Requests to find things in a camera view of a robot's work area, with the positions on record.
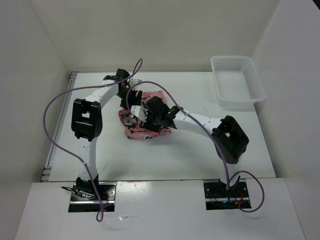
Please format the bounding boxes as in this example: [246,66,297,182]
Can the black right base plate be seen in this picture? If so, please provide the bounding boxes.
[203,180,252,210]

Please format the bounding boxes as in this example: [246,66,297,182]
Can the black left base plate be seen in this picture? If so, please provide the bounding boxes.
[67,182,117,213]

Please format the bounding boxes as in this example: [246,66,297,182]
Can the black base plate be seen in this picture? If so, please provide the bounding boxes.
[203,180,252,210]
[67,182,117,213]

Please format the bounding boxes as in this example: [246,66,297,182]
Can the white plastic laundry basket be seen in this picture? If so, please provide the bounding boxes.
[210,55,266,106]

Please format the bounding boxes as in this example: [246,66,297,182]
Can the aluminium table frame rail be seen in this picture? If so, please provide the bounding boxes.
[39,71,79,183]

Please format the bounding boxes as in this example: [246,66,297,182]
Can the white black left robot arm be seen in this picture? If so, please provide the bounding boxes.
[71,68,138,200]

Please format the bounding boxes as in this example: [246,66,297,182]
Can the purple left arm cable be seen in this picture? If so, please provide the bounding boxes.
[42,58,144,223]

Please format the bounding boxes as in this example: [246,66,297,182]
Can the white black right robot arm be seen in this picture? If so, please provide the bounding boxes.
[131,96,250,197]

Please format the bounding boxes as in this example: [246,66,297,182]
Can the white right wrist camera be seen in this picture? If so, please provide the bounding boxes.
[130,105,148,122]

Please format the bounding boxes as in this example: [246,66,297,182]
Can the pink shark print shorts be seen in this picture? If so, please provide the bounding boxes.
[118,90,172,140]

